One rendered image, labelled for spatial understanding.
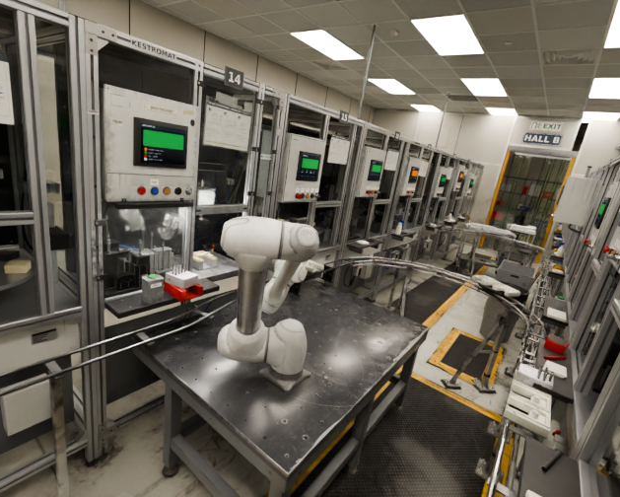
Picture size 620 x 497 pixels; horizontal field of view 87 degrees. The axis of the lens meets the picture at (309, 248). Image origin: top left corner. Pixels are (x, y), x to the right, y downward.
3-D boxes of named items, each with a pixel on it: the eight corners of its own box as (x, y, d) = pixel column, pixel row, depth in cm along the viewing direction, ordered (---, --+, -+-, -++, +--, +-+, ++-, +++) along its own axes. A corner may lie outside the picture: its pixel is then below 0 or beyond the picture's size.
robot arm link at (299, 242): (316, 233, 122) (280, 228, 120) (326, 218, 104) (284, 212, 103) (313, 267, 119) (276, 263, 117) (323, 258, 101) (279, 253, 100)
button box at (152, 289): (147, 304, 153) (148, 280, 150) (139, 298, 157) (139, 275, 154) (164, 300, 159) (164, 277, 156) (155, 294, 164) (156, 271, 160)
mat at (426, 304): (408, 351, 321) (408, 350, 321) (356, 326, 354) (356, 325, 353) (497, 258, 782) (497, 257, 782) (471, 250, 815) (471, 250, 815)
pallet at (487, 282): (469, 284, 295) (472, 274, 293) (481, 284, 301) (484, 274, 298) (505, 303, 263) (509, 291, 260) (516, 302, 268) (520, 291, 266)
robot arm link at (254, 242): (264, 370, 149) (215, 367, 146) (267, 339, 161) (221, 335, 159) (285, 240, 100) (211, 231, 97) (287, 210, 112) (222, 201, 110)
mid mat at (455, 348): (489, 392, 277) (490, 391, 277) (426, 362, 308) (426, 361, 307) (505, 348, 356) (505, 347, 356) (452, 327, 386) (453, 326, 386)
